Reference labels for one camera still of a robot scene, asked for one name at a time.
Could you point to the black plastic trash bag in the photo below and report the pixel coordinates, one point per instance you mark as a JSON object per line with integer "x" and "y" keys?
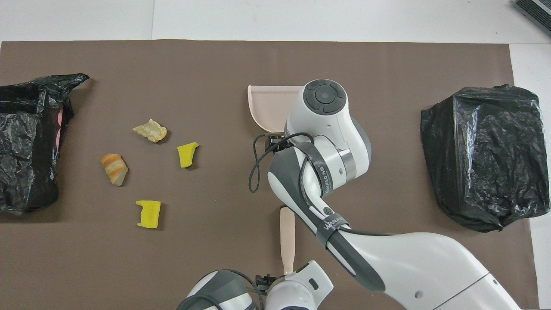
{"x": 478, "y": 150}
{"x": 26, "y": 129}

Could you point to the beige hand brush black bristles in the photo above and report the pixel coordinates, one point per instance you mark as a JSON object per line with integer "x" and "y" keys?
{"x": 286, "y": 241}

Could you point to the brown paper table mat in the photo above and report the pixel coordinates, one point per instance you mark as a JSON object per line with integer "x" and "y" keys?
{"x": 172, "y": 64}

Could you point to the dark grey ribbed device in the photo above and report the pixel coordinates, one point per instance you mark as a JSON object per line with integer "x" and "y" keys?
{"x": 536, "y": 10}

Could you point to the pale trash piece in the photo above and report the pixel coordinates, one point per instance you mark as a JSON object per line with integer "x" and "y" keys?
{"x": 150, "y": 130}

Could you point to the pink plastic bin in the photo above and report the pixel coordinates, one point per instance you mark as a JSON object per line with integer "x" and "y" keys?
{"x": 60, "y": 127}

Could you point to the beige plastic dustpan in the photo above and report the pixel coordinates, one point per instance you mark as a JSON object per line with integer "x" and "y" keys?
{"x": 267, "y": 107}

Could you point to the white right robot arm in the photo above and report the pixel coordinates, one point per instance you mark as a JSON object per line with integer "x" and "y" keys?
{"x": 387, "y": 267}

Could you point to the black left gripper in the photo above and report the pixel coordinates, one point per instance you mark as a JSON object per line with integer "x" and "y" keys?
{"x": 263, "y": 283}

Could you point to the notched yellow sponge piece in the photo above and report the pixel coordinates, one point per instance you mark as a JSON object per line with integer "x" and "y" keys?
{"x": 149, "y": 214}

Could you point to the orange striped foam piece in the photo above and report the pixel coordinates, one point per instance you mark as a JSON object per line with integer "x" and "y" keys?
{"x": 115, "y": 168}

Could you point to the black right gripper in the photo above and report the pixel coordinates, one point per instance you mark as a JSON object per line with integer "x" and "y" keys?
{"x": 275, "y": 142}

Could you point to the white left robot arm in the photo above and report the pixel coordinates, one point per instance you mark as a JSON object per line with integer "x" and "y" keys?
{"x": 301, "y": 292}

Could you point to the small yellow sponge piece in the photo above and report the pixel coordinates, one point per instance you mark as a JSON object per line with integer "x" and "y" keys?
{"x": 187, "y": 156}

